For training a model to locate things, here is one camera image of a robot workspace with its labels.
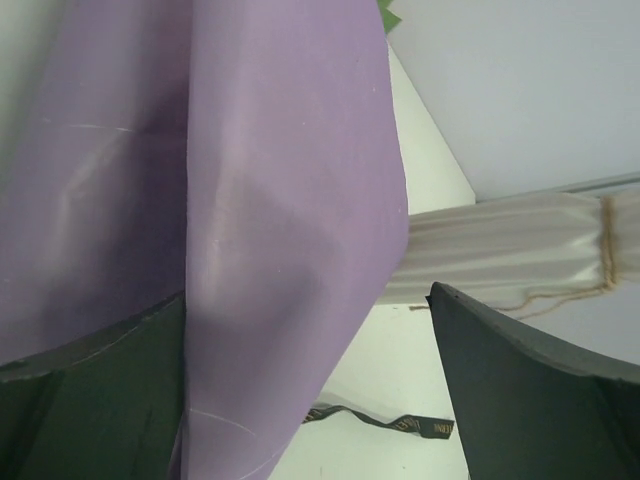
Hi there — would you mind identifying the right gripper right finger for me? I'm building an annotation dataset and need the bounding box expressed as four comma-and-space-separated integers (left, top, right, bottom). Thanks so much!
427, 283, 639, 479

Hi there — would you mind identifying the black ribbon gold lettering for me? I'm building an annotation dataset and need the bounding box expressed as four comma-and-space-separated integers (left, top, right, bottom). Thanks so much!
302, 404, 455, 440

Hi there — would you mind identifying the pink rose stem one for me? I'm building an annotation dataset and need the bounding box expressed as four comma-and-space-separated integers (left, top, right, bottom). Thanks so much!
377, 0, 402, 35

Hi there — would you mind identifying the white ribbed ceramic vase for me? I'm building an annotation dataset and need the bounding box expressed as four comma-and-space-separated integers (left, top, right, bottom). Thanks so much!
379, 189, 639, 319

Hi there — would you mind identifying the purple wrapping paper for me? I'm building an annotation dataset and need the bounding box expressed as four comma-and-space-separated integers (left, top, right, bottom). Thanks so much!
1, 1, 408, 479

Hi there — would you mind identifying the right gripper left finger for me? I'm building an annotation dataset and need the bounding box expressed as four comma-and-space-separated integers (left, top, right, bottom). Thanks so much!
1, 293, 186, 479

